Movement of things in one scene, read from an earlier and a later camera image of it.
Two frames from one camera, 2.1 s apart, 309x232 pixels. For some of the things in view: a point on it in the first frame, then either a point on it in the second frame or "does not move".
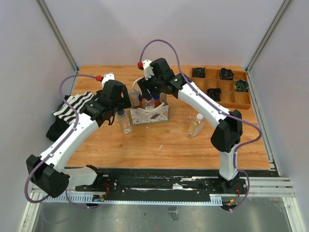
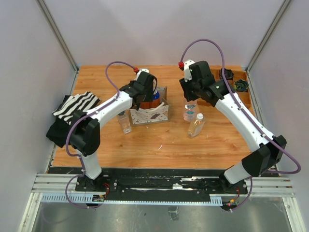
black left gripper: x=125 y=102 to x=149 y=97
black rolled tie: x=226 y=74 does not move
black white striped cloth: x=65 y=119 does not move
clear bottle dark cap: x=124 y=118 does not move
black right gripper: x=144 y=84 to x=185 y=85
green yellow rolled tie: x=241 y=85 does not move
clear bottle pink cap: x=148 y=104 to x=190 y=112
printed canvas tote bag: x=138 y=116 does not move
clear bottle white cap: x=196 y=126 does not move
